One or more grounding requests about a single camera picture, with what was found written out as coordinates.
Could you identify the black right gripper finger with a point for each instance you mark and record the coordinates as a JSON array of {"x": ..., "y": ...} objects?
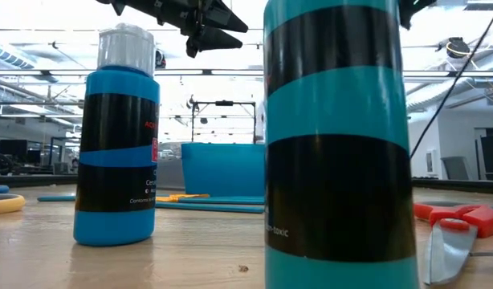
[{"x": 411, "y": 10}]

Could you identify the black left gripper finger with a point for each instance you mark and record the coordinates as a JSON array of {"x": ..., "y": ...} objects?
[
  {"x": 226, "y": 18},
  {"x": 218, "y": 40}
]

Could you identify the blue paint bottle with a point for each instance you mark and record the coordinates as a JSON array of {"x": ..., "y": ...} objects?
[{"x": 116, "y": 180}]

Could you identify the teal paint bottle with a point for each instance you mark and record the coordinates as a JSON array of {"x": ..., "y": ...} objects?
[{"x": 339, "y": 180}]

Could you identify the black hanging spool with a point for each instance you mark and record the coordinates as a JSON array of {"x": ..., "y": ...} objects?
[{"x": 457, "y": 46}]

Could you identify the blue plastic tray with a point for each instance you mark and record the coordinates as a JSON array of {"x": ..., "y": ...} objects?
[{"x": 222, "y": 168}]

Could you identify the grey plastic storage bin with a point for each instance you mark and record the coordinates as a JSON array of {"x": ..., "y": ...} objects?
[{"x": 170, "y": 172}]

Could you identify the dark computer monitor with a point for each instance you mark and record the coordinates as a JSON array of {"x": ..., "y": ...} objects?
[{"x": 13, "y": 148}]

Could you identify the black background rig frame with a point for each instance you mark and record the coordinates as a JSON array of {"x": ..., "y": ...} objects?
[{"x": 224, "y": 103}]

